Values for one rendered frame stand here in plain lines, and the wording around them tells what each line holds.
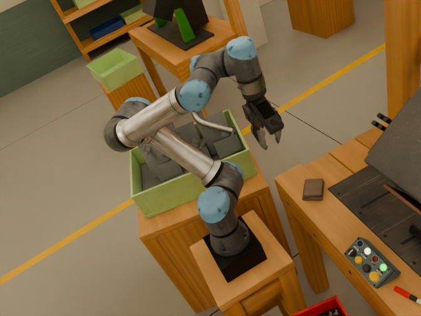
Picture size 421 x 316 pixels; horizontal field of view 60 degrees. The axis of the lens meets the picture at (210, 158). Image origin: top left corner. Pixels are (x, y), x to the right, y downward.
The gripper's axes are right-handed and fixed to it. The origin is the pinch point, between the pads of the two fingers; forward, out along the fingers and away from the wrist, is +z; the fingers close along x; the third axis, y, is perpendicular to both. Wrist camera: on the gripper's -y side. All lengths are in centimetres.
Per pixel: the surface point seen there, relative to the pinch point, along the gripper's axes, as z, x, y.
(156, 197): 40, 46, 53
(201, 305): 123, 57, 44
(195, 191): 45, 28, 50
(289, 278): 53, 12, -11
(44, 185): 129, 168, 275
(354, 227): 39.3, -15.3, -15.2
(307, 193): 36.3, -10.3, 6.3
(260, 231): 44.3, 12.7, 8.0
